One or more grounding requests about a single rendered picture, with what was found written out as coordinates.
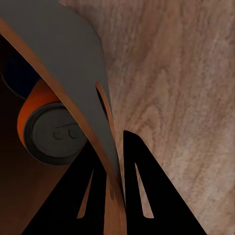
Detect trash can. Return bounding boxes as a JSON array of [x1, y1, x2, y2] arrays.
[[0, 0, 127, 235]]

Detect can of soda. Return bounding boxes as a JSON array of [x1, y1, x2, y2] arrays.
[[17, 78, 89, 166], [1, 50, 41, 99]]

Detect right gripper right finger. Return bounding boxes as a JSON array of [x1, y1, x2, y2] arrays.
[[123, 130, 207, 235]]

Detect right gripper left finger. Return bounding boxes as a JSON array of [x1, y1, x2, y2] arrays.
[[21, 141, 107, 235]]

